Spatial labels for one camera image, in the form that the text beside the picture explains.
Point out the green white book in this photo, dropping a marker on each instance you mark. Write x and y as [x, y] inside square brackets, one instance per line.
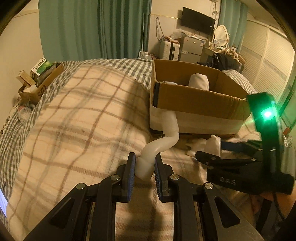
[40, 66]

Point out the white flexible tube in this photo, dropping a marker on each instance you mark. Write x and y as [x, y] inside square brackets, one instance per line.
[144, 167]

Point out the black wall television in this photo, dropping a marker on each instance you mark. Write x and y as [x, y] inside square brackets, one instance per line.
[197, 21]

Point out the person's right hand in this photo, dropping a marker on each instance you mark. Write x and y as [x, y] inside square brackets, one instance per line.
[283, 202]

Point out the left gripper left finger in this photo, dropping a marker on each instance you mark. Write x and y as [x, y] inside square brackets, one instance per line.
[88, 212]

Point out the large water bottle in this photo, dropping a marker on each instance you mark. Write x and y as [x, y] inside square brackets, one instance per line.
[143, 55]

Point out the green curtain by wardrobe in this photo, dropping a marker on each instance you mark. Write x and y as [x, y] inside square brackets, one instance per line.
[233, 15]

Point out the white suitcase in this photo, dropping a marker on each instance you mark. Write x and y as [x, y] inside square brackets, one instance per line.
[169, 50]

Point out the grey mini fridge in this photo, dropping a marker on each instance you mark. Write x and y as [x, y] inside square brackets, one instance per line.
[191, 49]

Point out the oval vanity mirror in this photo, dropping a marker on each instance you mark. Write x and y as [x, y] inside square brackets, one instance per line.
[221, 36]

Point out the small cardboard box of items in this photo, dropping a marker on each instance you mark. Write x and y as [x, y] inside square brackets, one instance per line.
[33, 86]

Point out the white dressing table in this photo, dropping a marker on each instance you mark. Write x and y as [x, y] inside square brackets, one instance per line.
[209, 50]

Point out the black jacket on chair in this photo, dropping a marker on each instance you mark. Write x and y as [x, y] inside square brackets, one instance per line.
[222, 62]

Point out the beige plaid blanket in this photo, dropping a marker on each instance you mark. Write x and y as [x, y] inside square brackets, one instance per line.
[144, 217]

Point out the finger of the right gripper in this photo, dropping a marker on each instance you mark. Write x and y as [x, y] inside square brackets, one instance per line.
[212, 160]
[249, 146]

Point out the brown cardboard box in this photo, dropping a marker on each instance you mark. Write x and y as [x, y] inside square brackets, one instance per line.
[220, 111]

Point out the white plush toy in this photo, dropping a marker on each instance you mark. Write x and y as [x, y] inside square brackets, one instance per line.
[209, 146]

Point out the white socks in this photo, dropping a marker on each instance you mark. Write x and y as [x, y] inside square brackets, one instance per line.
[199, 81]

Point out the white louvered wardrobe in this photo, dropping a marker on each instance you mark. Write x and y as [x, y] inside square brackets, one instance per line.
[269, 59]

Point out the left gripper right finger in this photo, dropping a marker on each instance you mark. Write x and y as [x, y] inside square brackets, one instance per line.
[201, 212]

